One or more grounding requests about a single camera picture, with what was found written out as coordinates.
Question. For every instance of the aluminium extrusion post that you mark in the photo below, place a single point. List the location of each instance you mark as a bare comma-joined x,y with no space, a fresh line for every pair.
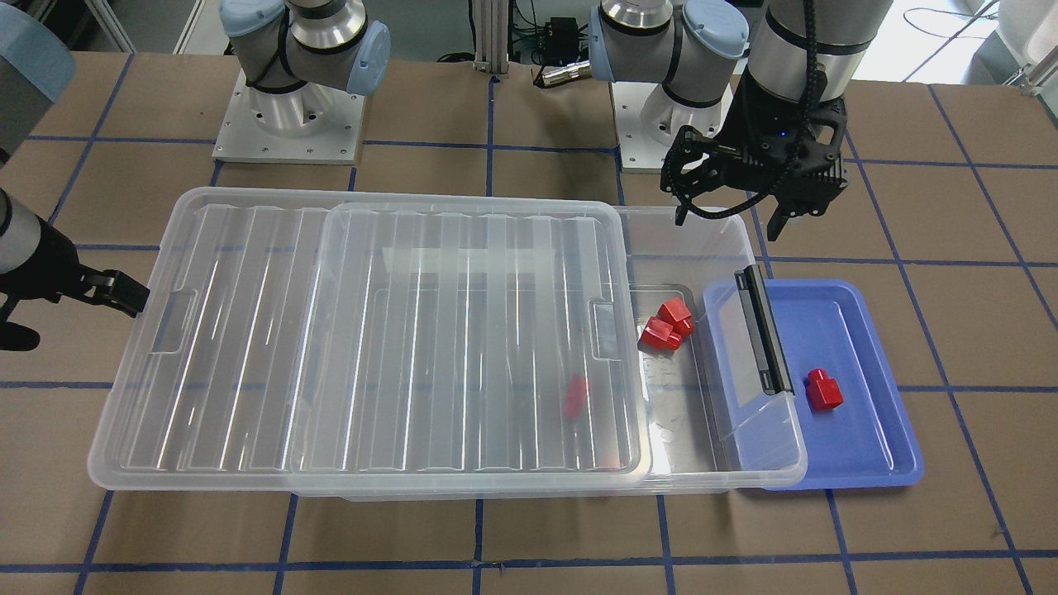
491,33

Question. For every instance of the blue plastic tray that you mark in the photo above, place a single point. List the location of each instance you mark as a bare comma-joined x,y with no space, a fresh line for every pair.
868,442

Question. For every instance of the black box latch handle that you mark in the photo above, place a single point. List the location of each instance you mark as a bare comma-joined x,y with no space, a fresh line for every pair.
770,362

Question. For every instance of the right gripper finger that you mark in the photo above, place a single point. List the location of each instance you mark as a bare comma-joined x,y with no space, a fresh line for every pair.
114,289

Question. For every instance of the clear plastic storage box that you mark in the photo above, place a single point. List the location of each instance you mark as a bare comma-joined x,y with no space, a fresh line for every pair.
702,372

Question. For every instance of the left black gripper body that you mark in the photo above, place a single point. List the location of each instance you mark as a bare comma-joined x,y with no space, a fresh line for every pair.
750,116

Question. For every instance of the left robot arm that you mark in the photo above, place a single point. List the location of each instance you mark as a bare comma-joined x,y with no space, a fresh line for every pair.
805,50

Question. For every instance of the red block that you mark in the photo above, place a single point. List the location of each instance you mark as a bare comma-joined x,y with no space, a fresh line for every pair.
824,392
677,314
576,396
660,335

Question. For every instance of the clear plastic box lid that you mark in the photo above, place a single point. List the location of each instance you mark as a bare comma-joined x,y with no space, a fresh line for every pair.
203,398

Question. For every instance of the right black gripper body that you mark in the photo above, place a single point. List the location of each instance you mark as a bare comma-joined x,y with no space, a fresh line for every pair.
41,258

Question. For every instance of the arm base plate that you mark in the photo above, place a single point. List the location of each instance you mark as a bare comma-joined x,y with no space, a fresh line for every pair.
311,125
647,120

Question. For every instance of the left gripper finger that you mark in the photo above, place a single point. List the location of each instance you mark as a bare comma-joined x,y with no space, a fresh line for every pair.
788,208
687,172

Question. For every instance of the black power adapter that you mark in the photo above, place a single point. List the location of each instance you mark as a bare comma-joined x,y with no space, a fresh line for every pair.
561,37

